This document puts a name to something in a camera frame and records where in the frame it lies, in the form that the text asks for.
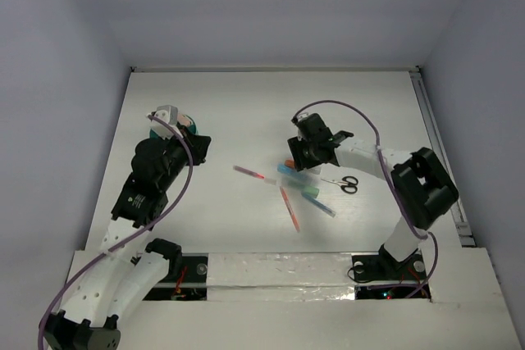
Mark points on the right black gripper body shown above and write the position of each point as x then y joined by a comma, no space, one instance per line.
304,153

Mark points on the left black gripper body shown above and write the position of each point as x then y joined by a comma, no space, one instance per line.
198,146

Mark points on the green round pen holder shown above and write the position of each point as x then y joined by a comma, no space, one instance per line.
197,128

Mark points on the pink pencil sharpener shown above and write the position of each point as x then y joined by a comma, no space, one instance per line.
186,121

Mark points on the blue highlighter marker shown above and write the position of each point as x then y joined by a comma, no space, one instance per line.
295,175

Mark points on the pink gel pen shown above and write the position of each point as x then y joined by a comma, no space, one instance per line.
254,174

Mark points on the green highlighter marker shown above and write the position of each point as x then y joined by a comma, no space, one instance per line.
303,188

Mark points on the blue gel pen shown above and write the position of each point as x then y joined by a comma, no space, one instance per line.
319,205

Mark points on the orange red pen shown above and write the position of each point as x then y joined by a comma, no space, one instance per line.
289,209

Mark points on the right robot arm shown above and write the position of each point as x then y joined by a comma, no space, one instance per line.
420,185

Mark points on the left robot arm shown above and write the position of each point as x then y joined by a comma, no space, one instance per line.
130,263

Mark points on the white foil front panel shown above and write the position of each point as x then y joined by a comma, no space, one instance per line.
279,277

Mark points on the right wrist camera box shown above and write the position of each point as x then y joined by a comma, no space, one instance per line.
304,122

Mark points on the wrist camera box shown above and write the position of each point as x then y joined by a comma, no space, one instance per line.
171,111
304,122

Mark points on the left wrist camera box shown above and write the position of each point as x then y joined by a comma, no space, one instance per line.
171,111

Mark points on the black handled scissors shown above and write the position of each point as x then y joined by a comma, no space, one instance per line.
347,184

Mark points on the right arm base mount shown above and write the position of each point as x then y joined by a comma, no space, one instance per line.
380,278

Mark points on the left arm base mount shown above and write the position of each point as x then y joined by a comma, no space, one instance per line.
189,284

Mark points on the metal side rail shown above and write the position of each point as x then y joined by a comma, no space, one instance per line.
463,228

